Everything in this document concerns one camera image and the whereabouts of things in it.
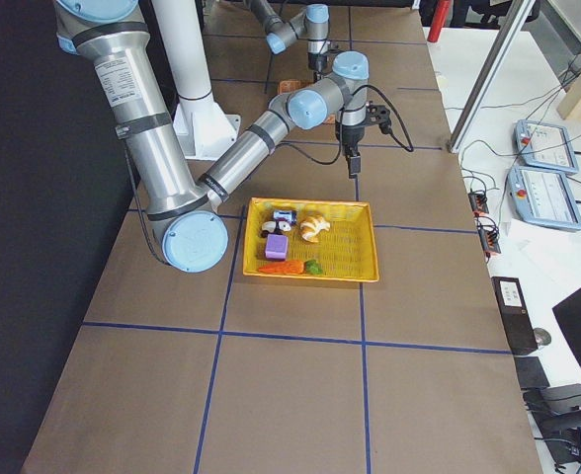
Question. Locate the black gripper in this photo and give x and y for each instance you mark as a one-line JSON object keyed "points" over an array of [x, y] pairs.
{"points": [[350, 135], [316, 62]]}

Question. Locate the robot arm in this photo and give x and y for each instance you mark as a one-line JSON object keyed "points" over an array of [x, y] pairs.
{"points": [[311, 24], [189, 171]]}

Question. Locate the brown wicker basket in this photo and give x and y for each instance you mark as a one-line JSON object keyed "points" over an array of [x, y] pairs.
{"points": [[291, 85]]}

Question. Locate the yellow woven plastic basket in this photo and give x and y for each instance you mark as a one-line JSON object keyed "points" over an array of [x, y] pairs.
{"points": [[344, 252]]}

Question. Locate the toy croissant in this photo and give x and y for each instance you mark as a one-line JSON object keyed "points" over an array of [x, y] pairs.
{"points": [[311, 226]]}

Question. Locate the purple foam cube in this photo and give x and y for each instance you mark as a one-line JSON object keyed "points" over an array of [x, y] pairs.
{"points": [[276, 247]]}

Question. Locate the toy carrot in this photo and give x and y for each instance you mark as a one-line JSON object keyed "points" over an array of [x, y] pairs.
{"points": [[293, 268]]}

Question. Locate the red cylinder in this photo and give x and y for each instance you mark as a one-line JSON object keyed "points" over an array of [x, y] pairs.
{"points": [[439, 18]]}

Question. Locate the upper teach pendant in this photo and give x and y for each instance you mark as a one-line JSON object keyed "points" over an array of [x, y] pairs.
{"points": [[546, 146]]}

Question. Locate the teach pendant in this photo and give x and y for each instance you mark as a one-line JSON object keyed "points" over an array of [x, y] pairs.
{"points": [[543, 197], [546, 146]]}

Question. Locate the lower teach pendant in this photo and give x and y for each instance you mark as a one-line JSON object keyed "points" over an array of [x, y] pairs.
{"points": [[543, 197]]}

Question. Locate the black box with label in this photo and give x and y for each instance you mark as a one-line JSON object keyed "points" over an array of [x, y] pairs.
{"points": [[514, 315]]}

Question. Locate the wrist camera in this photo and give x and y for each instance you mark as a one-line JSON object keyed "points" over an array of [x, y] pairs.
{"points": [[378, 115]]}

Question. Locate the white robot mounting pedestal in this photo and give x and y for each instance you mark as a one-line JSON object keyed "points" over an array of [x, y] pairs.
{"points": [[203, 129]]}

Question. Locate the aluminium frame post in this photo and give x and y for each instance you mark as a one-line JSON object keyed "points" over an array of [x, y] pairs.
{"points": [[517, 16]]}

